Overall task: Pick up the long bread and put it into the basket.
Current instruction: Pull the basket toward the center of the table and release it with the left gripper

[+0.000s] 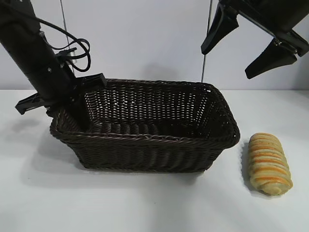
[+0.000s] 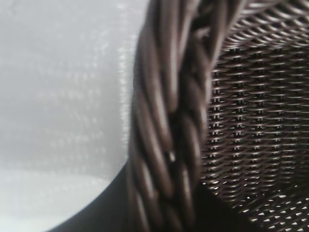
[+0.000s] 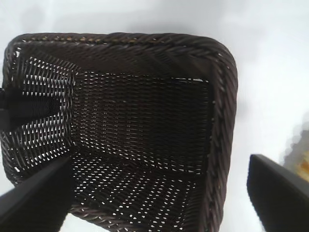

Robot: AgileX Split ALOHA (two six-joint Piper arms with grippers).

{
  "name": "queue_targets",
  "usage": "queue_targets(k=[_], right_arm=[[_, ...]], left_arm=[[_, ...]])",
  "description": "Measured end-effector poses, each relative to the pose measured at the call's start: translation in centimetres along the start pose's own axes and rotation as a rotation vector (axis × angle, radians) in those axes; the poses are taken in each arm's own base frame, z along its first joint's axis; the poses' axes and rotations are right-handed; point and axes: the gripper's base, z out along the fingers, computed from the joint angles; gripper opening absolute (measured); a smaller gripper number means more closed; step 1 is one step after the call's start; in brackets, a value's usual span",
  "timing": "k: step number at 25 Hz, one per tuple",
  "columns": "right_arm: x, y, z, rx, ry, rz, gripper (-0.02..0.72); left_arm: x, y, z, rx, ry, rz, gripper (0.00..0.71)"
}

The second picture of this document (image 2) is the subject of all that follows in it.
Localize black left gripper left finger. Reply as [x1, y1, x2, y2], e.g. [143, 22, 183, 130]
[52, 166, 139, 232]

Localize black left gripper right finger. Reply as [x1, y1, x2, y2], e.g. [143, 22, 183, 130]
[197, 186, 257, 232]

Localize dark brown woven basket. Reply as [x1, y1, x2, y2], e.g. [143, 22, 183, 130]
[127, 0, 309, 232]

